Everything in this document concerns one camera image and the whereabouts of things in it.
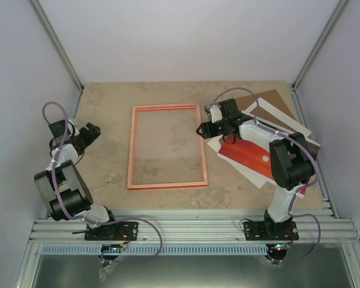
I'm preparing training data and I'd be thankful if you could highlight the white photo mat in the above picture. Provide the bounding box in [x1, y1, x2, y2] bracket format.
[208, 98, 311, 188]

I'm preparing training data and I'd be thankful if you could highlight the red sunset photo print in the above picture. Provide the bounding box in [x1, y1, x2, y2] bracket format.
[216, 131, 322, 199]

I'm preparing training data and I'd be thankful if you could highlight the red wooden picture frame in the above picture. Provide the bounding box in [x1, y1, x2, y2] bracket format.
[127, 103, 208, 190]

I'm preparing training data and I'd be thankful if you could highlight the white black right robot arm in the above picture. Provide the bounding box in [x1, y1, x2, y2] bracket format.
[196, 98, 316, 239]

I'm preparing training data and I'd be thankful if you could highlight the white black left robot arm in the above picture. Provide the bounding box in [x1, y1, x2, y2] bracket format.
[34, 119, 119, 239]

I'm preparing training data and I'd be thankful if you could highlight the brown cardboard backing board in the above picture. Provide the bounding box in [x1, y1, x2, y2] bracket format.
[236, 89, 295, 130]

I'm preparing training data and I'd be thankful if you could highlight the clear plastic bag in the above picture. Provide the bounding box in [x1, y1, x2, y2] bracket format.
[99, 263, 115, 283]

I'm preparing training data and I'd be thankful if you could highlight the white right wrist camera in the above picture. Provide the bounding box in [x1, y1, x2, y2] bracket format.
[209, 104, 223, 124]

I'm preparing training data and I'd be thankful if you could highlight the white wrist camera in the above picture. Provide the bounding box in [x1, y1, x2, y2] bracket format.
[209, 104, 223, 124]
[68, 118, 77, 128]

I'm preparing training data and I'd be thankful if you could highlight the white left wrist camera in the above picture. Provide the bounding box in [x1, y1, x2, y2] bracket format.
[68, 118, 77, 128]

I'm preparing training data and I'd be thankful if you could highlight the aluminium corner post right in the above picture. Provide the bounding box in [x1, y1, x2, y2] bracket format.
[291, 0, 351, 91]

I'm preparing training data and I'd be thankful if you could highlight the aluminium corner post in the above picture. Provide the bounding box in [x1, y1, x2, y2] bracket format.
[29, 0, 85, 94]
[291, 0, 351, 91]

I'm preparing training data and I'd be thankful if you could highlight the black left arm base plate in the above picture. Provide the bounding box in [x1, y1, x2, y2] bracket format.
[84, 221, 139, 242]

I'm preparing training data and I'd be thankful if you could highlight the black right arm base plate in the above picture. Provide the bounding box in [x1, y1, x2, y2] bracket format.
[242, 221, 299, 241]

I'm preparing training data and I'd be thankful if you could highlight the aluminium corner post left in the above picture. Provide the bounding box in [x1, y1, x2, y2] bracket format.
[29, 0, 85, 94]

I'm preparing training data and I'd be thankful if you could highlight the grey slotted cable duct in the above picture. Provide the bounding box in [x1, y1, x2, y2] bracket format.
[41, 244, 268, 256]

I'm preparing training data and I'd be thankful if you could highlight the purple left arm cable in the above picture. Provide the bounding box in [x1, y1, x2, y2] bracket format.
[41, 101, 163, 265]

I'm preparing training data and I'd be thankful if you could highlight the aluminium rail platform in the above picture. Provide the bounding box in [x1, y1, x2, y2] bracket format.
[29, 209, 360, 244]

